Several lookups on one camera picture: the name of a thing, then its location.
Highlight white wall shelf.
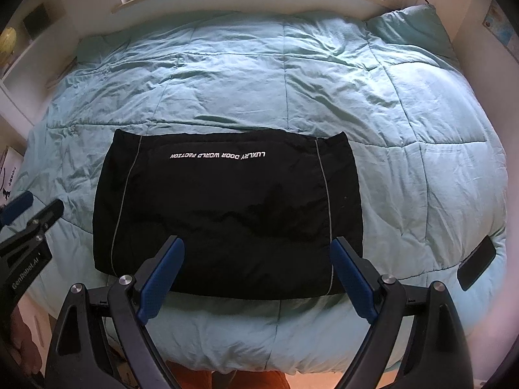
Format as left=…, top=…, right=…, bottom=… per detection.
left=0, top=0, right=82, bottom=130

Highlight black smartphone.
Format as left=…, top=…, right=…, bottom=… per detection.
left=457, top=235, right=496, bottom=291

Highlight light blue quilted blanket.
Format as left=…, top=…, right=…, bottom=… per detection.
left=30, top=10, right=509, bottom=373

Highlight yellow globe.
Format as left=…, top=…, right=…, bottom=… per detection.
left=0, top=26, right=17, bottom=67

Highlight light blue pillow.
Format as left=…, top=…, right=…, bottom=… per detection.
left=365, top=4, right=461, bottom=63

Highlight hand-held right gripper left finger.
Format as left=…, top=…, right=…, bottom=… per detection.
left=44, top=236, right=186, bottom=389

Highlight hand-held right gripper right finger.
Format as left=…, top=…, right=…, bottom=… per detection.
left=329, top=237, right=475, bottom=389

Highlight person's orange pants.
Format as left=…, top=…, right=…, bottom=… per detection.
left=168, top=360, right=290, bottom=389

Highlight black hooded jacket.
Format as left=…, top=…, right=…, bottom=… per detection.
left=92, top=129, right=363, bottom=301

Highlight dark picture frame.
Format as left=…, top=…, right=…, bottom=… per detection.
left=22, top=3, right=51, bottom=42

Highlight wall poster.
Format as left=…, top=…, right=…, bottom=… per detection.
left=482, top=0, right=515, bottom=49

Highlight white printed box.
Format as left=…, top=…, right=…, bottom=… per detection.
left=0, top=146, right=27, bottom=207

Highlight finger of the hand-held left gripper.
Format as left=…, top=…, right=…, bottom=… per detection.
left=0, top=192, right=34, bottom=226
left=0, top=199, right=64, bottom=258

